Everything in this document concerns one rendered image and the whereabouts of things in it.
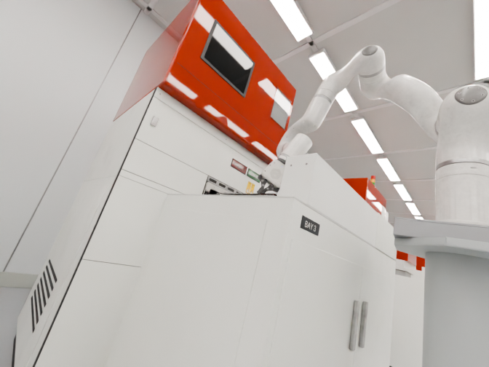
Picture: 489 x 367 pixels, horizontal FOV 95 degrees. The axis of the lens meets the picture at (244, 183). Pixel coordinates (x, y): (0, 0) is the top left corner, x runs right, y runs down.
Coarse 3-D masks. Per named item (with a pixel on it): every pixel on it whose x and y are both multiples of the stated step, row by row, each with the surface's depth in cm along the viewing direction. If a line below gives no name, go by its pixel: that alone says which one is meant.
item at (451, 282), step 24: (408, 240) 59; (432, 240) 52; (456, 240) 48; (432, 264) 58; (456, 264) 53; (480, 264) 51; (432, 288) 56; (456, 288) 52; (480, 288) 49; (432, 312) 54; (456, 312) 50; (480, 312) 48; (432, 336) 53; (456, 336) 49; (480, 336) 47; (432, 360) 51; (456, 360) 48; (480, 360) 46
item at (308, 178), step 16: (288, 160) 63; (304, 160) 59; (320, 160) 59; (288, 176) 61; (304, 176) 58; (320, 176) 59; (336, 176) 66; (288, 192) 59; (304, 192) 56; (320, 192) 58; (336, 192) 65; (352, 192) 74; (320, 208) 58; (336, 208) 65; (352, 208) 74; (368, 208) 85; (352, 224) 73; (368, 224) 84; (368, 240) 84
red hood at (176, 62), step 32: (192, 0) 112; (192, 32) 99; (224, 32) 112; (160, 64) 106; (192, 64) 99; (224, 64) 111; (256, 64) 129; (128, 96) 137; (192, 96) 98; (224, 96) 111; (256, 96) 128; (288, 96) 150; (224, 128) 112; (256, 128) 127
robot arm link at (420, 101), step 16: (368, 80) 93; (384, 80) 92; (400, 80) 82; (416, 80) 79; (368, 96) 99; (384, 96) 88; (400, 96) 81; (416, 96) 78; (432, 96) 76; (416, 112) 79; (432, 112) 78; (432, 128) 78
